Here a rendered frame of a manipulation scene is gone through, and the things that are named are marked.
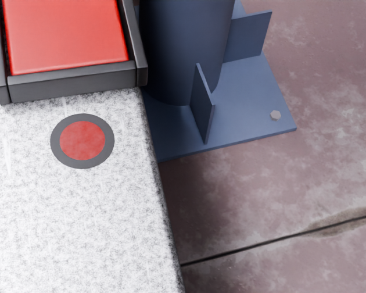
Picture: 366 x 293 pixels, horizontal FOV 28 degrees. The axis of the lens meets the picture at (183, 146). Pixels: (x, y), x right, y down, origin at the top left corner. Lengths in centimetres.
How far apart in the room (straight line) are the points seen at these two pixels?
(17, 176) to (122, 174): 5
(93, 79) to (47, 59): 3
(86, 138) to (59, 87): 3
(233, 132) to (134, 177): 109
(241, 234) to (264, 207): 7
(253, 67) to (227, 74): 6
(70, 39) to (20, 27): 3
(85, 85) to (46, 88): 2
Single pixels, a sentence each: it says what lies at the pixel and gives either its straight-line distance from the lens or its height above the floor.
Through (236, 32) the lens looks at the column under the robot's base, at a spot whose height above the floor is 11.
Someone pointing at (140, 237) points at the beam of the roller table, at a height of 92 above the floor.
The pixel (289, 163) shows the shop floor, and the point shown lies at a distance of 144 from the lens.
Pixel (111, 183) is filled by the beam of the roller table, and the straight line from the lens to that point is 35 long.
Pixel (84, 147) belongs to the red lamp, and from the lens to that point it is 36.
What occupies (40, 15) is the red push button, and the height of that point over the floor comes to 93.
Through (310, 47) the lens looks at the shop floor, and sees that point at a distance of 161.
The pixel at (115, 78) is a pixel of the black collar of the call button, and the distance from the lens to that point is 37.
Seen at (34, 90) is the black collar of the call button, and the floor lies 92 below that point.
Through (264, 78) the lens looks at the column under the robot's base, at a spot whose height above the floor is 1.
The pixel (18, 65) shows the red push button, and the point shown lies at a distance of 38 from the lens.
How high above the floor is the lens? 123
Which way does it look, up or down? 60 degrees down
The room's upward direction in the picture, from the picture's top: 9 degrees clockwise
